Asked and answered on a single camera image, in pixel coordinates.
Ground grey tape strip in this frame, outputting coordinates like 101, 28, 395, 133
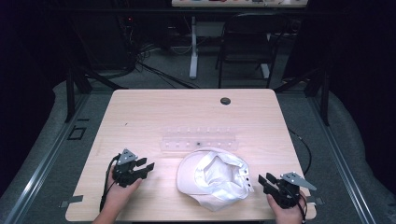
58, 194, 85, 209
305, 195, 325, 206

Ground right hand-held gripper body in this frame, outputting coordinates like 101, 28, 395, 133
273, 172, 318, 210

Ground white desk leg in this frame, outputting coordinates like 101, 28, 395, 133
189, 15, 200, 80

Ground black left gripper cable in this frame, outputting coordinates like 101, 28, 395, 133
99, 154, 121, 213

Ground person's right hand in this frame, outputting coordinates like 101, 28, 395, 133
266, 190, 308, 224

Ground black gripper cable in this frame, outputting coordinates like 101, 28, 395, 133
287, 127, 313, 175
99, 154, 121, 213

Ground black metal stand frame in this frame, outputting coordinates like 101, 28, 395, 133
63, 60, 129, 124
273, 60, 332, 127

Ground black floor cables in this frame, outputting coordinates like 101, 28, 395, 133
135, 46, 201, 91

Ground light background desk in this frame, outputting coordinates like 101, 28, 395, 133
171, 0, 310, 8

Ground black folding chair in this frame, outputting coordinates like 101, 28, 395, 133
215, 11, 290, 90

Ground white baseball cap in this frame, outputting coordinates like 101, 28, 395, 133
176, 147, 255, 213

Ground person's left hand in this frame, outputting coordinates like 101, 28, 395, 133
103, 174, 143, 213

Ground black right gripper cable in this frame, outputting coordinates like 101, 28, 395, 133
287, 127, 313, 175

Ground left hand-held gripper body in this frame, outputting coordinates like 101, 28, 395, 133
111, 148, 144, 189

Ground clear plastic tray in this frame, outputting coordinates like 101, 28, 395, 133
160, 125, 240, 154

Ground dark computer tower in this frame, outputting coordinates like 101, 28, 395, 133
70, 12, 138, 72

